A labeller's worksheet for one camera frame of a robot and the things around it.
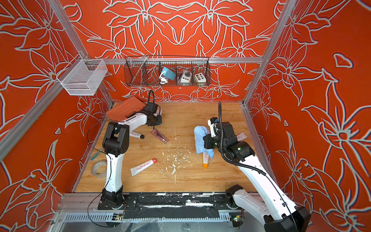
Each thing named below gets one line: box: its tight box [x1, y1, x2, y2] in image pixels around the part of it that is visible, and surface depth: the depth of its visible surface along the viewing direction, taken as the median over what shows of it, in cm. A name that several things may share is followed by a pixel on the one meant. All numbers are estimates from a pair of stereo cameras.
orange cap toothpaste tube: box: [202, 151, 210, 169], surface depth 87 cm
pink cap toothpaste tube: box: [130, 158, 157, 177], surface depth 86 cm
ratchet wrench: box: [89, 147, 104, 162], surface depth 91 cm
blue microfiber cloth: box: [193, 125, 215, 160], surface depth 78 cm
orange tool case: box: [105, 96, 148, 123], surface depth 112 cm
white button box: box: [194, 72, 207, 83], surface depth 97 cm
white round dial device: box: [177, 69, 193, 84], surface depth 93 cm
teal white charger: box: [159, 67, 177, 85], surface depth 86 cm
